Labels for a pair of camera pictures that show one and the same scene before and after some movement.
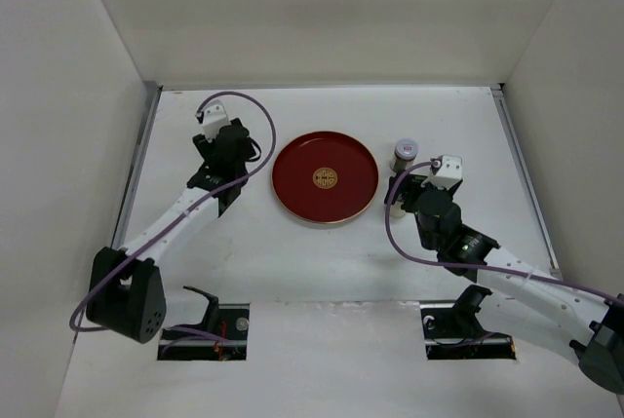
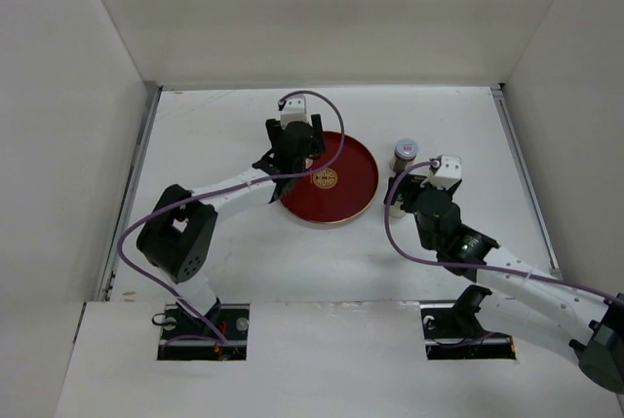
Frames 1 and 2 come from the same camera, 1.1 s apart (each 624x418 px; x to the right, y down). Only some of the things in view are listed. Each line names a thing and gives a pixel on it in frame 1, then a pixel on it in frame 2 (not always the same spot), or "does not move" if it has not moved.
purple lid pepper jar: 405,153 does not move
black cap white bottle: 396,209 does not move
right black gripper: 396,193 does not move
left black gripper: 207,146 → 316,145
